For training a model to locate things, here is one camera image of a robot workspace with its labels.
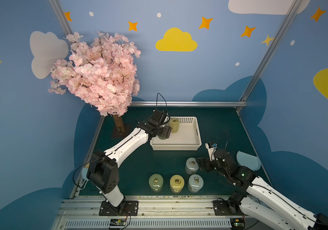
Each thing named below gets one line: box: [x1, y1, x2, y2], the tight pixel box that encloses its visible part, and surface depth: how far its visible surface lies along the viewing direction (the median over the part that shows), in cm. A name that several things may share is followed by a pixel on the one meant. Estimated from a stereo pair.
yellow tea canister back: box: [168, 117, 180, 134], surface depth 104 cm
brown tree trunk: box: [112, 114, 126, 134], surface depth 99 cm
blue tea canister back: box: [185, 157, 200, 175], surface depth 84 cm
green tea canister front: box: [148, 173, 164, 193], surface depth 78 cm
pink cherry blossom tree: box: [48, 31, 141, 117], surface depth 66 cm
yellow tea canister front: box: [169, 174, 186, 194], surface depth 78 cm
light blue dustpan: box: [235, 150, 262, 172], surface depth 95 cm
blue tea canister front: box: [187, 173, 204, 194], surface depth 77 cm
